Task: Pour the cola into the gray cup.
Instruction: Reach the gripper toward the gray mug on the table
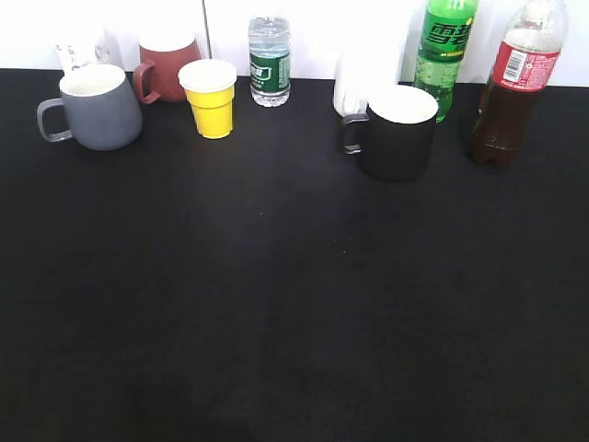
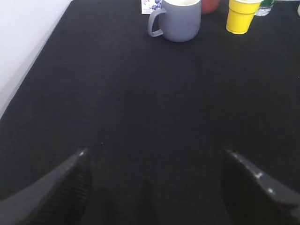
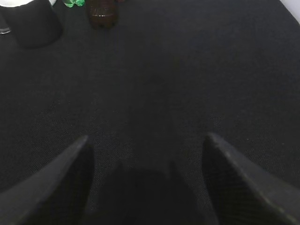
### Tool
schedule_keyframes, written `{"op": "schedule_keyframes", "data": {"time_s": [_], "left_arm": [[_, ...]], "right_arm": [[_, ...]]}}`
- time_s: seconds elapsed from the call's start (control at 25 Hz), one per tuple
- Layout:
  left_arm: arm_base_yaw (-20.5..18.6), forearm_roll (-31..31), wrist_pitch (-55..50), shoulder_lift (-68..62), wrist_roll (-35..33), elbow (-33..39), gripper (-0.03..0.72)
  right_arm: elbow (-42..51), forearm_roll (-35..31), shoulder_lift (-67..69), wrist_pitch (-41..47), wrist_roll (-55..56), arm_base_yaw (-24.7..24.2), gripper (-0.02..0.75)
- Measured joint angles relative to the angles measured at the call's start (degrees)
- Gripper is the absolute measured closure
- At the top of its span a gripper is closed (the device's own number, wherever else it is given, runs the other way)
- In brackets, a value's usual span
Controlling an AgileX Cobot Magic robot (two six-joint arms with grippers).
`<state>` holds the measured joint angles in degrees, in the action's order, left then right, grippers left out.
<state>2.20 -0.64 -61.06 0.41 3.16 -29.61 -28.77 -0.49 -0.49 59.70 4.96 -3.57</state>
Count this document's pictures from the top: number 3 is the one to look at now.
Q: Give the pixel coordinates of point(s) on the green sprite bottle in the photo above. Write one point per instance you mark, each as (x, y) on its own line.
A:
(72, 3)

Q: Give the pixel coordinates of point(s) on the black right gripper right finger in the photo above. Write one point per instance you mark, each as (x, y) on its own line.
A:
(241, 192)

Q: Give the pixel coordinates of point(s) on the grey ceramic mug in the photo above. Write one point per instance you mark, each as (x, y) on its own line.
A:
(33, 23)

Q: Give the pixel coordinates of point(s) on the clear cola bottle red label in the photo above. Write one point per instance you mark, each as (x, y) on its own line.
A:
(102, 13)

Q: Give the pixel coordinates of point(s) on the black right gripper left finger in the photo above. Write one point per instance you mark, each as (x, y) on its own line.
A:
(57, 194)

